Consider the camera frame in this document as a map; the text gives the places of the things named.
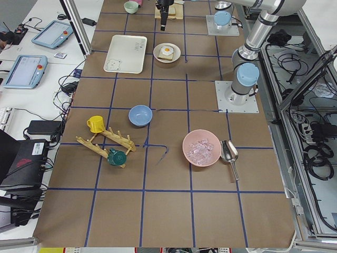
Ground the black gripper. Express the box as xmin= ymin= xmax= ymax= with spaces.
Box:
xmin=156 ymin=0 xmax=174 ymax=31

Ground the bread slice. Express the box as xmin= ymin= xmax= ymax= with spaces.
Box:
xmin=168 ymin=6 xmax=176 ymax=16
xmin=158 ymin=49 xmax=174 ymax=61

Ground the cream round plate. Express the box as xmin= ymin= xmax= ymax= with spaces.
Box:
xmin=153 ymin=43 xmax=181 ymax=63

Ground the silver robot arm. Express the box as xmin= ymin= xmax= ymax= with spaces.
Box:
xmin=155 ymin=0 xmax=233 ymax=31
xmin=225 ymin=0 xmax=305 ymax=106

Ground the bread slice under egg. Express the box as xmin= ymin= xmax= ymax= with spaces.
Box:
xmin=158 ymin=49 xmax=174 ymax=61

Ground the wooden cutting board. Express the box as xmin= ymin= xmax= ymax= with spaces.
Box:
xmin=167 ymin=3 xmax=183 ymax=20

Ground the pink cloth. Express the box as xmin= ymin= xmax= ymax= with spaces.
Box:
xmin=135 ymin=0 xmax=143 ymax=6

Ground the fried egg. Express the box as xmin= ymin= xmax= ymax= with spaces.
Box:
xmin=161 ymin=45 xmax=174 ymax=55

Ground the cream bear tray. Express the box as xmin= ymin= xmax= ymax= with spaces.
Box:
xmin=103 ymin=35 xmax=147 ymax=74

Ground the blue bowl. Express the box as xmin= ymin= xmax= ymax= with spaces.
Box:
xmin=128 ymin=105 xmax=153 ymax=127

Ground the blue teach pendant far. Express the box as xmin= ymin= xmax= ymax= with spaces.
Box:
xmin=31 ymin=20 xmax=73 ymax=49

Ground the blue teach pendant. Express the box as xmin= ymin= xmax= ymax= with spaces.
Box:
xmin=4 ymin=55 xmax=48 ymax=89
xmin=31 ymin=20 xmax=73 ymax=49

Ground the yellow cup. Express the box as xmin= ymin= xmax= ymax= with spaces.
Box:
xmin=86 ymin=115 xmax=106 ymax=133

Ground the wooden dish rack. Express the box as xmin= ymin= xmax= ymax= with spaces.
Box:
xmin=75 ymin=126 xmax=137 ymax=168

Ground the pink bowl with ice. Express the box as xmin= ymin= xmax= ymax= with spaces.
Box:
xmin=182 ymin=129 xmax=222 ymax=167

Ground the blue teach pendant near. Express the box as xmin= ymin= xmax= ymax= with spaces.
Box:
xmin=4 ymin=55 xmax=48 ymax=89

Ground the dark green cup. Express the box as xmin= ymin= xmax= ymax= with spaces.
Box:
xmin=107 ymin=148 xmax=127 ymax=166

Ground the metal scoop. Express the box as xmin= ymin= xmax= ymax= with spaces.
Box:
xmin=220 ymin=140 xmax=240 ymax=181

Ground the black power adapter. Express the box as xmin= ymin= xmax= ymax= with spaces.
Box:
xmin=27 ymin=120 xmax=61 ymax=135

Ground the black laptop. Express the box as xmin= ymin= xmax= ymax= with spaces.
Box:
xmin=1 ymin=130 xmax=49 ymax=227

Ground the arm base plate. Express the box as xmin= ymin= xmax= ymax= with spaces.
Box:
xmin=215 ymin=81 xmax=259 ymax=113
xmin=206 ymin=14 xmax=240 ymax=36

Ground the aluminium frame post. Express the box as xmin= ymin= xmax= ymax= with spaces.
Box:
xmin=60 ymin=0 xmax=92 ymax=56

